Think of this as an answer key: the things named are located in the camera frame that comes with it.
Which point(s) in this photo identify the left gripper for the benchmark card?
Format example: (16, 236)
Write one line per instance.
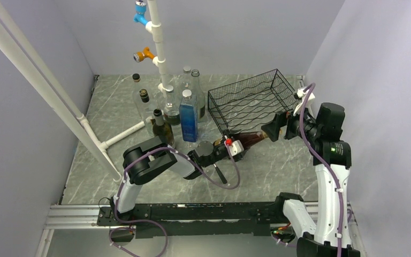
(239, 156)

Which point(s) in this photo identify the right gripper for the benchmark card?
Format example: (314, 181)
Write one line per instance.
(281, 119)

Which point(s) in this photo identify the red wine bottle gold cap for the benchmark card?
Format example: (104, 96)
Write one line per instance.
(248, 139)

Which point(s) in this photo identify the clear frosted wine bottle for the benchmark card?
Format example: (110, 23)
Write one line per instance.
(200, 96)

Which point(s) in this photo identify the blue label clear bottle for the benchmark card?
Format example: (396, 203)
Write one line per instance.
(188, 116)

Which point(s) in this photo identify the green wine bottle silver cap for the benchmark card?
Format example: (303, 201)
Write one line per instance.
(162, 128)

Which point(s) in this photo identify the clear bottle dark label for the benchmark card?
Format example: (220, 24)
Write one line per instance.
(171, 106)

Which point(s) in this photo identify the round clear glass bottle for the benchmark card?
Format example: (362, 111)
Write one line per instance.
(184, 80)

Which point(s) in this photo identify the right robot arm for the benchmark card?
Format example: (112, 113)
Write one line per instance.
(329, 235)

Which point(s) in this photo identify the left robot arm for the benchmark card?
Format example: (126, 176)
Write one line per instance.
(149, 159)

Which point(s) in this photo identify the small grey hammer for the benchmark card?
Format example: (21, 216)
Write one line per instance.
(220, 174)

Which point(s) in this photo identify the orange pipe nozzle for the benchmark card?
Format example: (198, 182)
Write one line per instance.
(144, 54)

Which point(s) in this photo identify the blue pipe nozzle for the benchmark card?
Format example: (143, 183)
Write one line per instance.
(140, 10)

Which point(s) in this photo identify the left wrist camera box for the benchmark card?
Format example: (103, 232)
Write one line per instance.
(235, 147)

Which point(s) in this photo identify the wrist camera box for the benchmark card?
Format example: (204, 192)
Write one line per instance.
(235, 147)
(301, 95)

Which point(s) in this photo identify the black wire wine rack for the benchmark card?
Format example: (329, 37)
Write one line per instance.
(247, 104)

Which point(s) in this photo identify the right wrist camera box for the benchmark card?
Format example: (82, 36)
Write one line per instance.
(301, 95)

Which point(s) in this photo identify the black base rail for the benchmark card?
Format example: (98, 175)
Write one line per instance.
(194, 219)

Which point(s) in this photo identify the white pvc pipe frame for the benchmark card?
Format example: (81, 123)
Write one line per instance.
(20, 52)

